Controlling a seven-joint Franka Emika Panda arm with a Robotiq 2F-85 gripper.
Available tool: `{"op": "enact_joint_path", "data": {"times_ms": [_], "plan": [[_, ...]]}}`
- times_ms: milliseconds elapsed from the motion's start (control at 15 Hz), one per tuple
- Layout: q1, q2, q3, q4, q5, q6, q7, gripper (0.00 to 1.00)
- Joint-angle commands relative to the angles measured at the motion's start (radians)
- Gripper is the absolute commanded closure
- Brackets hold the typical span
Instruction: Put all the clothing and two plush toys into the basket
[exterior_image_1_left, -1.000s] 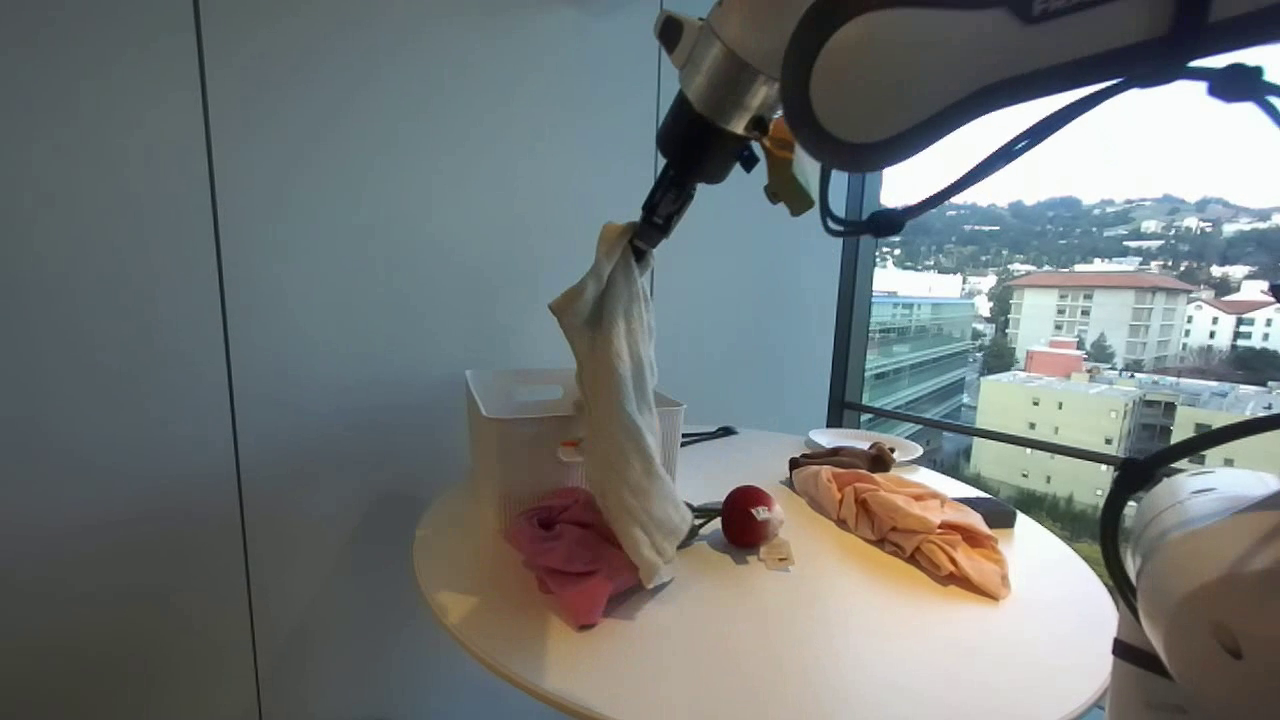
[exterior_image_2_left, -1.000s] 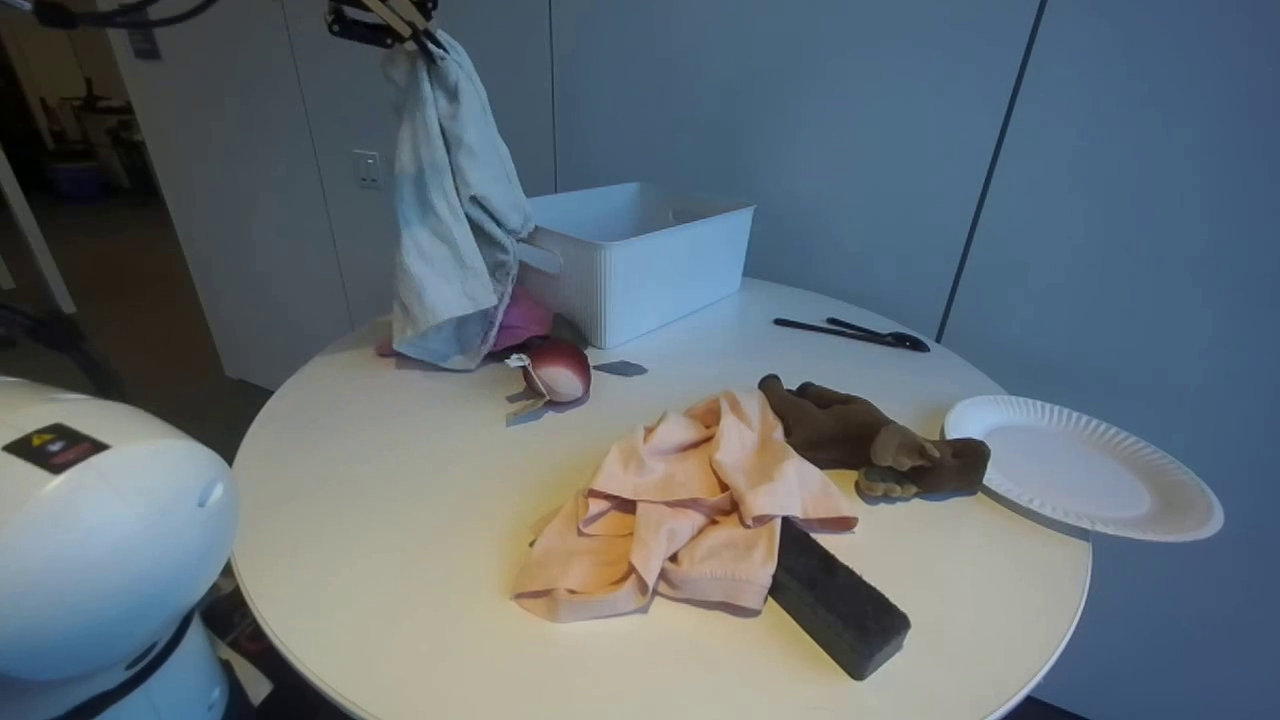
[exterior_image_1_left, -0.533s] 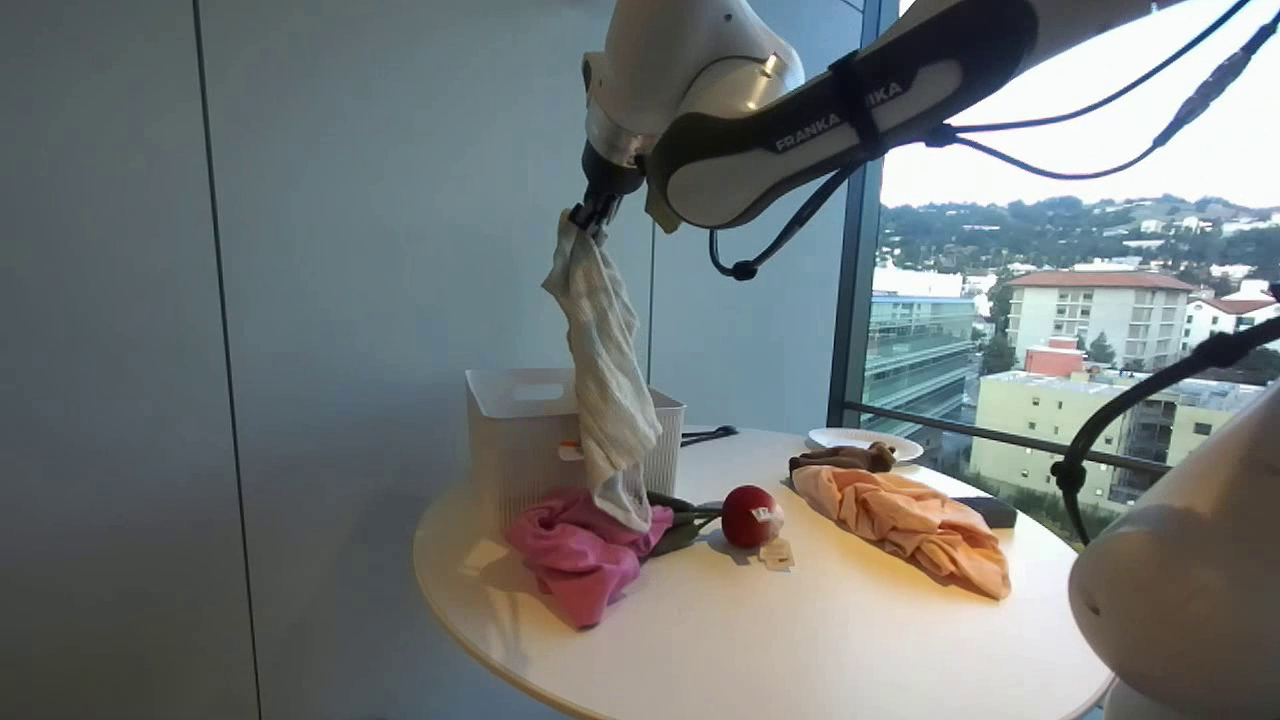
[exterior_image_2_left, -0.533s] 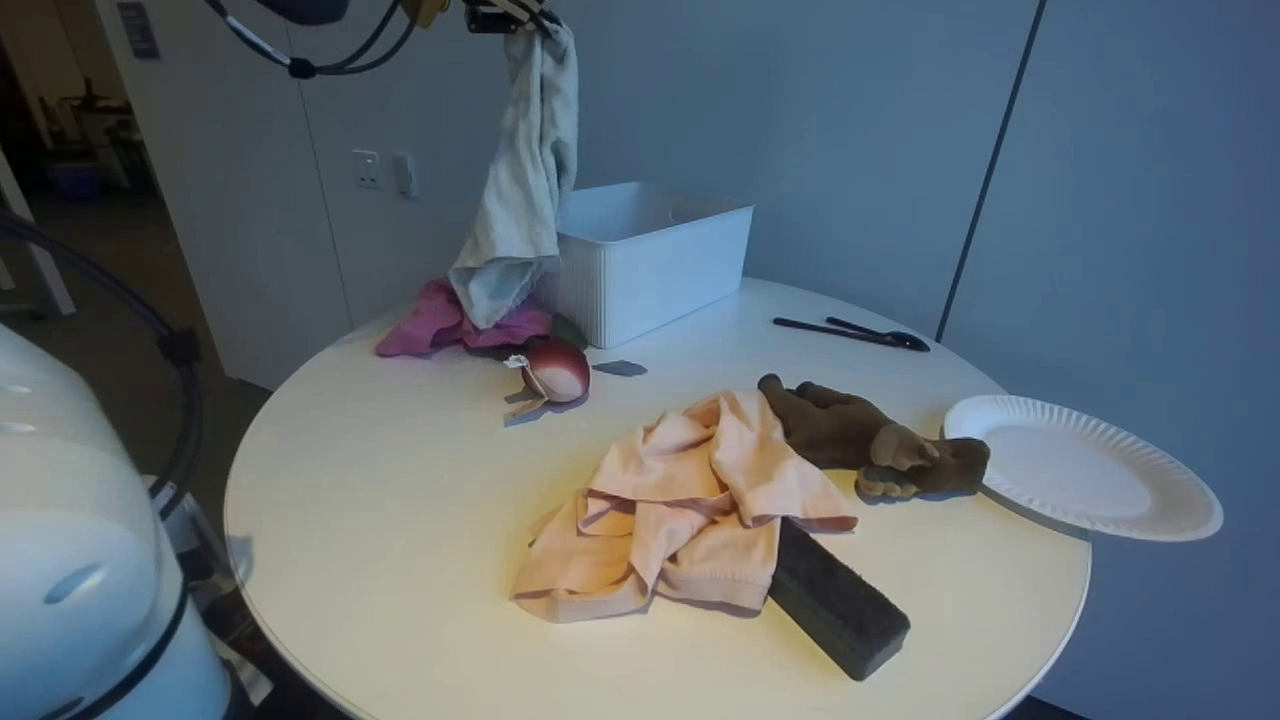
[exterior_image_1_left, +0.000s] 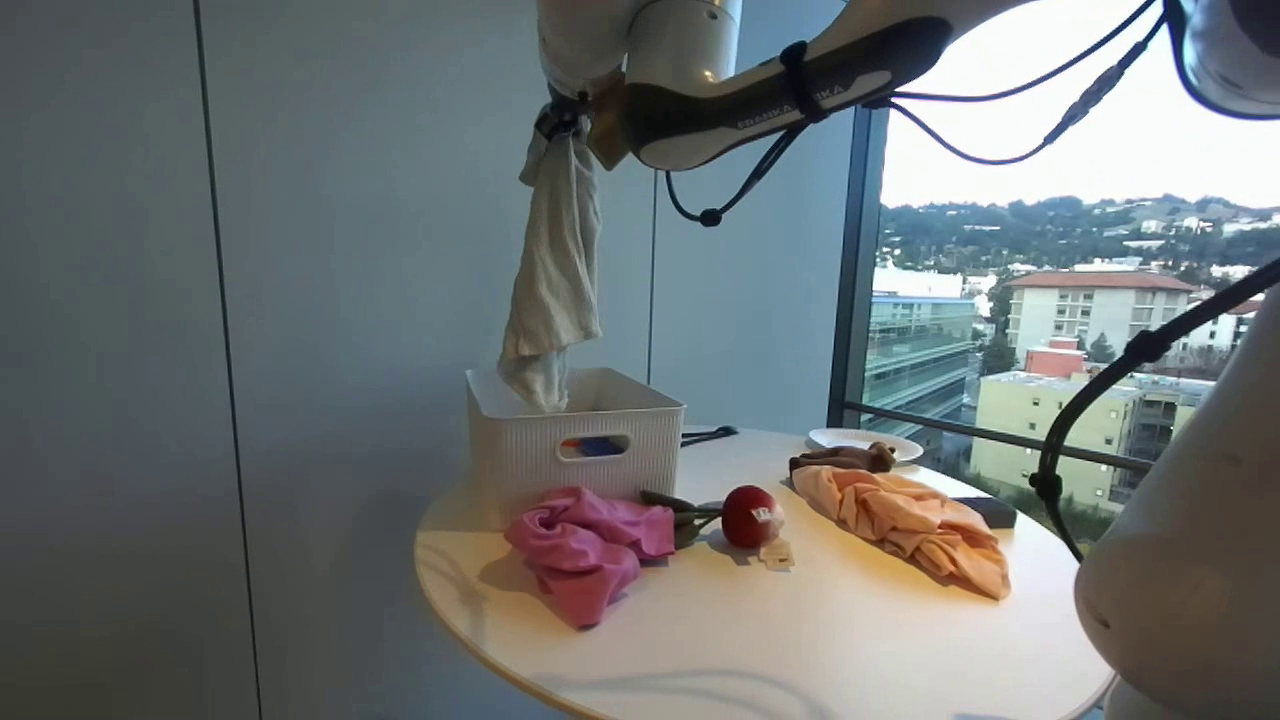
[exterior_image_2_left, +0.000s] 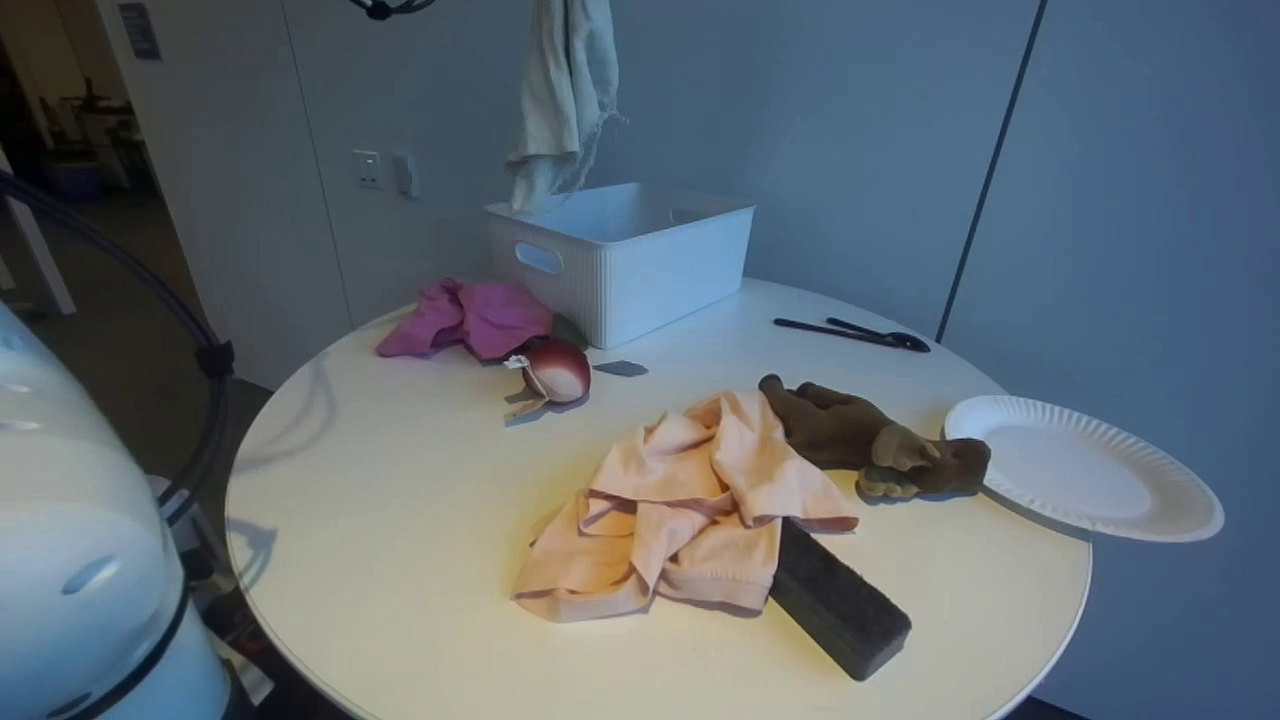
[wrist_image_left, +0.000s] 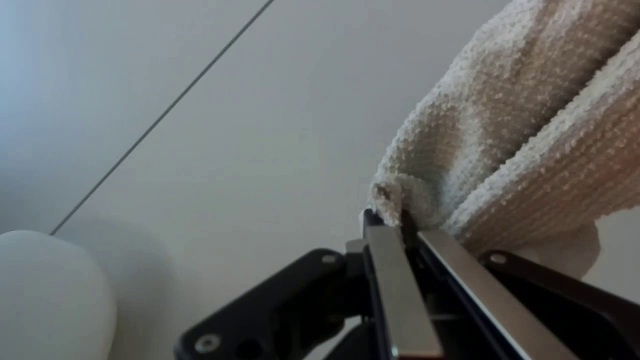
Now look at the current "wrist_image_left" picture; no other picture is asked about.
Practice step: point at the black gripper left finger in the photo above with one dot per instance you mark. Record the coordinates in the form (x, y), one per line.
(401, 293)

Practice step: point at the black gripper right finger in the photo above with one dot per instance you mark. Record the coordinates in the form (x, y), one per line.
(533, 312)

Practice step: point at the white knitted towel cloth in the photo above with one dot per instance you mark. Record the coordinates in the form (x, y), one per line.
(533, 132)

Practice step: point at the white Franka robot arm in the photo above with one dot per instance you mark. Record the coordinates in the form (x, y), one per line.
(47, 300)

